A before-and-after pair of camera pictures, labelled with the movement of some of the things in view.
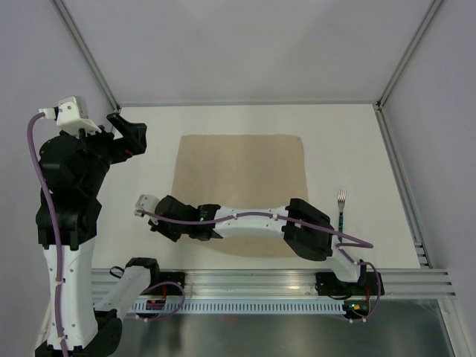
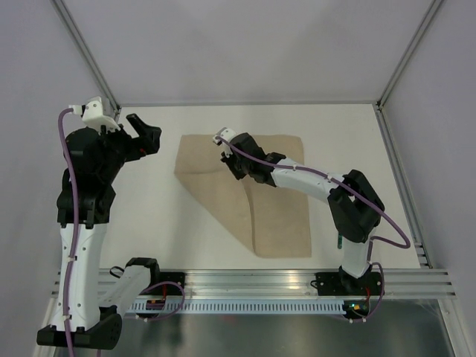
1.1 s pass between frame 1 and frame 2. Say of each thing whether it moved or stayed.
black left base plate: stayed
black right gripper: moved
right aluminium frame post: stayed
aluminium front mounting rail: stayed
